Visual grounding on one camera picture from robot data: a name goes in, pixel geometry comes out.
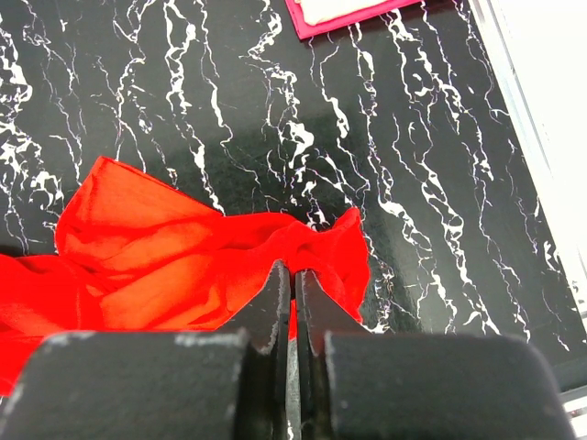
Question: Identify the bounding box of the folded magenta t shirt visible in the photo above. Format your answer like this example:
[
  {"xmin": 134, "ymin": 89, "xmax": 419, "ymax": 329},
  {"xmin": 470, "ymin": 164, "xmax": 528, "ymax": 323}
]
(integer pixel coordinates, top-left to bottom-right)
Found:
[{"xmin": 285, "ymin": 0, "xmax": 417, "ymax": 40}]

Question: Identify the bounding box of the folded light pink t shirt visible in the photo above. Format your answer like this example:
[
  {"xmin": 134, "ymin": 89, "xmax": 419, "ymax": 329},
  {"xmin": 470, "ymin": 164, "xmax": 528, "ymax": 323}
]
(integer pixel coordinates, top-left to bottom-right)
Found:
[{"xmin": 294, "ymin": 0, "xmax": 384, "ymax": 26}]

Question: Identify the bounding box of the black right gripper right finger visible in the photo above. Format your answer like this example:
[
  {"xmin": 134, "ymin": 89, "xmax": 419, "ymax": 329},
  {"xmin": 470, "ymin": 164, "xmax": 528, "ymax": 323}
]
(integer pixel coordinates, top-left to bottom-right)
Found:
[{"xmin": 294, "ymin": 269, "xmax": 369, "ymax": 439}]

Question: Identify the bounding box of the right aluminium frame post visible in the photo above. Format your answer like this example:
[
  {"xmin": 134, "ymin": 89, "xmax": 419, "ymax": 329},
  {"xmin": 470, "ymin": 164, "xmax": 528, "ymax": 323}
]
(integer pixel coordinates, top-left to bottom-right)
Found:
[{"xmin": 471, "ymin": 1, "xmax": 586, "ymax": 315}]

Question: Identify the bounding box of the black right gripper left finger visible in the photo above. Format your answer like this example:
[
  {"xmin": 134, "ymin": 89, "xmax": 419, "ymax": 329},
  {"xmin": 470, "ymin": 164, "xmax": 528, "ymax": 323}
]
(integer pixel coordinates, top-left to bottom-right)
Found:
[{"xmin": 220, "ymin": 260, "xmax": 291, "ymax": 439}]

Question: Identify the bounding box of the red t shirt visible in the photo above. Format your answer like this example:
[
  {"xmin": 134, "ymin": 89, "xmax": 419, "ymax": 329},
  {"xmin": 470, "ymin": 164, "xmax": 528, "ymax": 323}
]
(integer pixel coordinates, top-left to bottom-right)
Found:
[{"xmin": 1, "ymin": 157, "xmax": 370, "ymax": 396}]

